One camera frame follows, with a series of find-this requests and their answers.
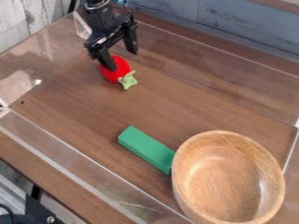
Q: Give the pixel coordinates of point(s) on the red plush strawberry toy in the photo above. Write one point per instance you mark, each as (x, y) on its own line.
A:
(123, 76)

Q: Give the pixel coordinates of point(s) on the clear acrylic wall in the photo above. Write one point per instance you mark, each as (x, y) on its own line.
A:
(98, 195)
(252, 84)

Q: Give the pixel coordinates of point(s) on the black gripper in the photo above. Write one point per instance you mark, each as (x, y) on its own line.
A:
(110, 27)

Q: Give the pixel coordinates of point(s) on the clear acrylic back wall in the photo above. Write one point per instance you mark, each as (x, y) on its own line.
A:
(252, 84)

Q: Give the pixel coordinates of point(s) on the green rectangular block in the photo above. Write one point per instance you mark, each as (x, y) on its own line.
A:
(154, 152)

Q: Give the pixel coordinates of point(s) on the clear acrylic corner bracket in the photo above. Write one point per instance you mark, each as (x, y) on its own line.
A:
(82, 26)

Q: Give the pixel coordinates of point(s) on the wooden bowl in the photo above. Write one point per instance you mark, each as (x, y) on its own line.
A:
(228, 180)

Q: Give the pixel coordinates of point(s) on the black clamp with cable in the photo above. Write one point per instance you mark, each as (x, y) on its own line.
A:
(35, 214)

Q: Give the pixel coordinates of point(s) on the clear acrylic front wall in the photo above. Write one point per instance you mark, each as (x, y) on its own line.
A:
(98, 195)

